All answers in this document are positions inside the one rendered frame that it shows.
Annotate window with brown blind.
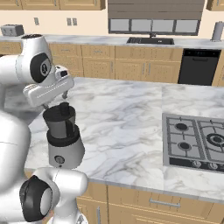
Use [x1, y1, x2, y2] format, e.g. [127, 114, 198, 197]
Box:
[107, 0, 206, 37]

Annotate narrow wooden drawer front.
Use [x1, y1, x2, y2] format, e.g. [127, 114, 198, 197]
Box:
[83, 180, 109, 203]

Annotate grey cupboard door handle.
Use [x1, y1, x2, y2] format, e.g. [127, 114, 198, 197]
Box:
[96, 206, 102, 224]

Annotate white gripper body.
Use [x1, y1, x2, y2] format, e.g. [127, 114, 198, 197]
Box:
[23, 74, 75, 108]

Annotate black dishwasher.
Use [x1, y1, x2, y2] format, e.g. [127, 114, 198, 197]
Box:
[178, 48, 222, 87]

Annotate grey drawer handle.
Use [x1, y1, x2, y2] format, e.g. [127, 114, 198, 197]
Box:
[149, 199, 182, 209]

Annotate wooden wall cupboards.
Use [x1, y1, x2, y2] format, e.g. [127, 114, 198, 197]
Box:
[205, 0, 224, 12]
[0, 0, 107, 11]

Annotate grey toaster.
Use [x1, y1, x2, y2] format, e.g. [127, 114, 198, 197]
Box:
[0, 24, 25, 38]

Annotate wooden base cupboards run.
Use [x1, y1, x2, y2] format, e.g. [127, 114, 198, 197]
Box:
[0, 41, 185, 85]

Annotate grey blender with clear jar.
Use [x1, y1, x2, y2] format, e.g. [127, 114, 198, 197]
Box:
[43, 102, 86, 171]

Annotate wide wooden drawer front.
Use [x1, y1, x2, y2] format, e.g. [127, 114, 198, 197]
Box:
[107, 185, 214, 219]

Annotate black sink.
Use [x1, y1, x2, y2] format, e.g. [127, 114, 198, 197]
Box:
[126, 36, 175, 46]

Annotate wooden base cupboard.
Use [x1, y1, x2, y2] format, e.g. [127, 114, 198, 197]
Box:
[212, 56, 224, 88]

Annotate grey gas hob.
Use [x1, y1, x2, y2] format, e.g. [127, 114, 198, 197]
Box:
[161, 112, 224, 175]

